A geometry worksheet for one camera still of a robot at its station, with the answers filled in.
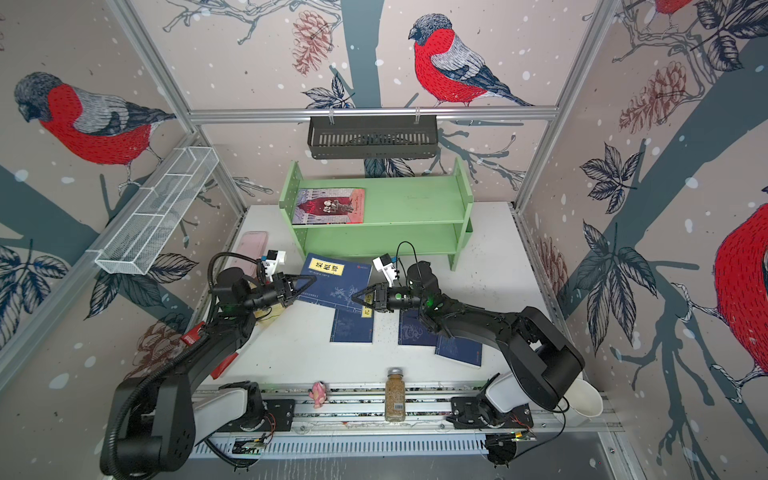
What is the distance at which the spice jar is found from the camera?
71 cm

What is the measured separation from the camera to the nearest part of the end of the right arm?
2.29 ft

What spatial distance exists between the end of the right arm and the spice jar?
0.22 m

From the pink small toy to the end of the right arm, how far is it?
0.90ft
